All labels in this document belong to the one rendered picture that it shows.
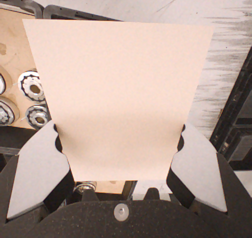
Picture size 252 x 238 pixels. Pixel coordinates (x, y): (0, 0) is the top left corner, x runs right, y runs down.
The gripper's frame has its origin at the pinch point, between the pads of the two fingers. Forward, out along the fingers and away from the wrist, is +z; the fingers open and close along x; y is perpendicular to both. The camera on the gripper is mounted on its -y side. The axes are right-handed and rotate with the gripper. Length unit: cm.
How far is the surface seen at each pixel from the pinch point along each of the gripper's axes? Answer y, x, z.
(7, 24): -11.2, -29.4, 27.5
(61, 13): -11.9, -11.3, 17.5
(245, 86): 16, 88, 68
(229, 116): 40, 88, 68
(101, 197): 67, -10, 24
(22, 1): -13.5, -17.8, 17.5
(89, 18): -11.5, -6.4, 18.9
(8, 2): -13.3, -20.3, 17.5
